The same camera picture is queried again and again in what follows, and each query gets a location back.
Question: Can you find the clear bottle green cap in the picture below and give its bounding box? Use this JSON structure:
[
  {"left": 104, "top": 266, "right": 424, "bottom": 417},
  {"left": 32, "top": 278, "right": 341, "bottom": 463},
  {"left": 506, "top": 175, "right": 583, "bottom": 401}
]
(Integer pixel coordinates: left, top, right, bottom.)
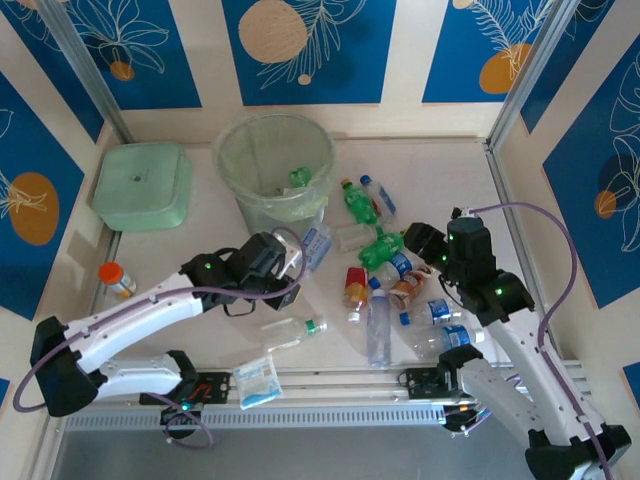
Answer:
[{"left": 259, "top": 315, "right": 330, "bottom": 352}]

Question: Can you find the red labelled bottle white cap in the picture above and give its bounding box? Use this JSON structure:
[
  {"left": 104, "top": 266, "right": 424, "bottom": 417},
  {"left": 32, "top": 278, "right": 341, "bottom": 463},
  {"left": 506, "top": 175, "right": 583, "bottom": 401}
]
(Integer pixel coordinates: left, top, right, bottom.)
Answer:
[{"left": 342, "top": 266, "right": 372, "bottom": 324}]

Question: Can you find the grey metal sheet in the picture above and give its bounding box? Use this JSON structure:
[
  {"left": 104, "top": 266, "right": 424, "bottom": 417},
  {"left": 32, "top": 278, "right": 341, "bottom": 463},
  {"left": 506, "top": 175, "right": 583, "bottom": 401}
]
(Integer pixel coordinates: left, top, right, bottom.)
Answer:
[{"left": 49, "top": 429, "right": 601, "bottom": 480}]

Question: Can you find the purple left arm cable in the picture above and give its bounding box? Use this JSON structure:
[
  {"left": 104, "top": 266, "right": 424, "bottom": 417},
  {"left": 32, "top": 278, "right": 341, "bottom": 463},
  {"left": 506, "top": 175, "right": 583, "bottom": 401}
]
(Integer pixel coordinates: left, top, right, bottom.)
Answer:
[{"left": 12, "top": 227, "right": 309, "bottom": 451}]

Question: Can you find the green soda bottle yellow cap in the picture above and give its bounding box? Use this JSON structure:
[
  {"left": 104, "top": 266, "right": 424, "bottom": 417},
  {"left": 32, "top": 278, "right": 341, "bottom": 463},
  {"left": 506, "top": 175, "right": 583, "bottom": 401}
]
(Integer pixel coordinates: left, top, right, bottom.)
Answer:
[
  {"left": 357, "top": 228, "right": 407, "bottom": 270},
  {"left": 341, "top": 178, "right": 385, "bottom": 227}
]

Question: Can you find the wire mesh waste bin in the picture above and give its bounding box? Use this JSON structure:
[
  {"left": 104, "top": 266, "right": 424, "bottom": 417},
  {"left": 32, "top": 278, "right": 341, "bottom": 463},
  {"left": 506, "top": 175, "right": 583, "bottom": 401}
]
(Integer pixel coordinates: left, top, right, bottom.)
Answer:
[{"left": 212, "top": 113, "right": 337, "bottom": 242}]

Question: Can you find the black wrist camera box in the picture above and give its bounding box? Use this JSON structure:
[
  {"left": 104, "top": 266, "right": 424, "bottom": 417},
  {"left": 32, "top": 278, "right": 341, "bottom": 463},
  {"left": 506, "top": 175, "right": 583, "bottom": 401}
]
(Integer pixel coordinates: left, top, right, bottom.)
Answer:
[
  {"left": 279, "top": 284, "right": 304, "bottom": 314},
  {"left": 402, "top": 222, "right": 448, "bottom": 269}
]

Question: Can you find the clear bottle dark blue label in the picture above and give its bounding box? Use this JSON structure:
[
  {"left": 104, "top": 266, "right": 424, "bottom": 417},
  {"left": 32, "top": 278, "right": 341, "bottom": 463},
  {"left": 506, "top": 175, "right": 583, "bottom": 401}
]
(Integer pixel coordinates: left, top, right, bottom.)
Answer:
[{"left": 374, "top": 249, "right": 427, "bottom": 287}]

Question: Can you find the small clear bottle blue cap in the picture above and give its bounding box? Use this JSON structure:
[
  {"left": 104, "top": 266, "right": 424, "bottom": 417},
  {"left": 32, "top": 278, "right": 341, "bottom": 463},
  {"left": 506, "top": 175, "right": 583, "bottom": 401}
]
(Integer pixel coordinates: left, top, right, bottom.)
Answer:
[{"left": 358, "top": 173, "right": 399, "bottom": 222}]

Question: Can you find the clear white-capped blue-labelled bottle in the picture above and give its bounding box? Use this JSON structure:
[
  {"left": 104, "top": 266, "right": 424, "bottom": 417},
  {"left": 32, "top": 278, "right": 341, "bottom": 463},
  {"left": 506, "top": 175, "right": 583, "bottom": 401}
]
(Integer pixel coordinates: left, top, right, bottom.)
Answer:
[{"left": 412, "top": 324, "right": 487, "bottom": 360}]

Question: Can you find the grey slotted cable duct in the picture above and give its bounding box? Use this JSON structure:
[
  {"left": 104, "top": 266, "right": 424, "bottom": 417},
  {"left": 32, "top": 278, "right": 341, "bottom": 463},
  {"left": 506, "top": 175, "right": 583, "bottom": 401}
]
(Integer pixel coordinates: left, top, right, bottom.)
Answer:
[{"left": 64, "top": 405, "right": 446, "bottom": 432}]

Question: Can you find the clear crushed plastic bottle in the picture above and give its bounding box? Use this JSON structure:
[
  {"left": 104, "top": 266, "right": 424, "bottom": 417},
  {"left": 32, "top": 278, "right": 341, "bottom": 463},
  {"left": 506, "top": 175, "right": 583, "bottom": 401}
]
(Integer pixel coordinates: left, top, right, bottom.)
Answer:
[{"left": 335, "top": 223, "right": 380, "bottom": 251}]

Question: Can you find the black controller board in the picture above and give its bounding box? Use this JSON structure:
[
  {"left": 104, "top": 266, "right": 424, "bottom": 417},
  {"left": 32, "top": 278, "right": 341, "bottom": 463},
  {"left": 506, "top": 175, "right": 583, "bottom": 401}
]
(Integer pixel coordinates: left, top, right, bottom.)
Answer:
[
  {"left": 442, "top": 402, "right": 484, "bottom": 436},
  {"left": 159, "top": 403, "right": 201, "bottom": 441}
]

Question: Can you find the clear bottle pale blue label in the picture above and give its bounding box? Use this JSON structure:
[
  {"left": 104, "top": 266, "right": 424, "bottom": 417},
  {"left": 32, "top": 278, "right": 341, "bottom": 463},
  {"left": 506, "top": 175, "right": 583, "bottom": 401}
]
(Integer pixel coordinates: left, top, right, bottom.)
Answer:
[{"left": 299, "top": 222, "right": 335, "bottom": 274}]

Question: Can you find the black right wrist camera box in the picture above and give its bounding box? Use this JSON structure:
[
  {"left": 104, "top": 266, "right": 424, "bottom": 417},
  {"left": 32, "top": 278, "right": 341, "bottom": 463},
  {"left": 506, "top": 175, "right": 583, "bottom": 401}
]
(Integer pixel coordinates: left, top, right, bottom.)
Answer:
[{"left": 402, "top": 222, "right": 448, "bottom": 269}]

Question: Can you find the white blue tissue packet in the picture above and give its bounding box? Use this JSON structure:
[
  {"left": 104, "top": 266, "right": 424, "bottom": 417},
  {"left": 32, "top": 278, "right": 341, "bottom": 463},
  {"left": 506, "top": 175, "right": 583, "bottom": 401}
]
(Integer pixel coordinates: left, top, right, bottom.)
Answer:
[{"left": 232, "top": 353, "right": 284, "bottom": 411}]

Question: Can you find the orange-capped pill bottle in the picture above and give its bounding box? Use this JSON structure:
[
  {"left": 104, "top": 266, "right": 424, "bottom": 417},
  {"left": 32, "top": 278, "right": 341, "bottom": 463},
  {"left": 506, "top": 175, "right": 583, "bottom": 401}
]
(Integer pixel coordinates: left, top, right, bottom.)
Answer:
[{"left": 97, "top": 261, "right": 137, "bottom": 300}]

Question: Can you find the brown drink bottle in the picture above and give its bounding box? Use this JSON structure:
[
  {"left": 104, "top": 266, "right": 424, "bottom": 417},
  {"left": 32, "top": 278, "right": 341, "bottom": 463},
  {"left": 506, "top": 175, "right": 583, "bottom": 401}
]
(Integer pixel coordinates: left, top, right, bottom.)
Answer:
[{"left": 387, "top": 264, "right": 437, "bottom": 310}]

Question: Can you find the aluminium side rail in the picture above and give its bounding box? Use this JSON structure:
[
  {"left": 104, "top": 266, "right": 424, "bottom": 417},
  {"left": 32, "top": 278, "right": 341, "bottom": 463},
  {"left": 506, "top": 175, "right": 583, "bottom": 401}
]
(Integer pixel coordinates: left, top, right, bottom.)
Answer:
[
  {"left": 485, "top": 142, "right": 586, "bottom": 371},
  {"left": 47, "top": 229, "right": 124, "bottom": 376}
]

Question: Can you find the tall clear bottle blue cap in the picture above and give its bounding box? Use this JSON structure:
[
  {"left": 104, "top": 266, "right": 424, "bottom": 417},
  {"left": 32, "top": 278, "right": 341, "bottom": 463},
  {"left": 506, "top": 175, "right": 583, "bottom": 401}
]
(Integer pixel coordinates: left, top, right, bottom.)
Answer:
[{"left": 366, "top": 277, "right": 394, "bottom": 369}]

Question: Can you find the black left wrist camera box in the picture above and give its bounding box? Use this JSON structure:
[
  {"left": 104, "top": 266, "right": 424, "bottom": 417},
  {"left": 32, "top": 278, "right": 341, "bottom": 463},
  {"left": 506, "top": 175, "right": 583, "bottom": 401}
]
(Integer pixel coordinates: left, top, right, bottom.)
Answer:
[{"left": 279, "top": 284, "right": 304, "bottom": 314}]

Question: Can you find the aluminium frame post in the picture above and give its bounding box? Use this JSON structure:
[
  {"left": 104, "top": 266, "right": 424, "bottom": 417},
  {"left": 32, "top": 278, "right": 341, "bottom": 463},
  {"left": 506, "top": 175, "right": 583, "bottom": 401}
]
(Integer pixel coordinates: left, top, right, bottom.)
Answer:
[
  {"left": 37, "top": 0, "right": 135, "bottom": 146},
  {"left": 485, "top": 0, "right": 586, "bottom": 151}
]

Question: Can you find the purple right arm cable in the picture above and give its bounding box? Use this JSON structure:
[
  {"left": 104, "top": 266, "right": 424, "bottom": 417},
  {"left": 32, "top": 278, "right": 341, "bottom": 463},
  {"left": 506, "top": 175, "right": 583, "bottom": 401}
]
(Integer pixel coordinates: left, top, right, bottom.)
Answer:
[{"left": 442, "top": 202, "right": 616, "bottom": 480}]

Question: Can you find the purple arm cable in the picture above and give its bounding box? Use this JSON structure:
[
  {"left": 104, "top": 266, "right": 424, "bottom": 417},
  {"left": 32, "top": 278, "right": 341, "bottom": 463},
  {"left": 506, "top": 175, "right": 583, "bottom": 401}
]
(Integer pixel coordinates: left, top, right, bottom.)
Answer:
[
  {"left": 12, "top": 227, "right": 309, "bottom": 451},
  {"left": 442, "top": 202, "right": 616, "bottom": 480}
]

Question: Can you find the clear blue-capped blue-labelled bottle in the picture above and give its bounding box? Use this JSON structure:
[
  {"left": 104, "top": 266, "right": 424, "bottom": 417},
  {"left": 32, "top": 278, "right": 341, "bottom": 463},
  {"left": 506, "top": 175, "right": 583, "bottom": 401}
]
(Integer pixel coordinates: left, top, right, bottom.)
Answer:
[{"left": 398, "top": 298, "right": 466, "bottom": 327}]

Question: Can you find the translucent green bin liner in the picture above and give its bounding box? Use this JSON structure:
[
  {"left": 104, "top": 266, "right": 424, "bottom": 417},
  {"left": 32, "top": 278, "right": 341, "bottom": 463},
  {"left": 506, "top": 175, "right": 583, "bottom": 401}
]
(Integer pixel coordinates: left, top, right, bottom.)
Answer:
[{"left": 213, "top": 113, "right": 337, "bottom": 224}]

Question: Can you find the long aluminium base rail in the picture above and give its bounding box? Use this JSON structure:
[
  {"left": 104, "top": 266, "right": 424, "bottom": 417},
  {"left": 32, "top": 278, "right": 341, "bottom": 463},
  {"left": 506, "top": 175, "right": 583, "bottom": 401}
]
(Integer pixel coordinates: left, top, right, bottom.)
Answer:
[{"left": 47, "top": 367, "right": 586, "bottom": 414}]

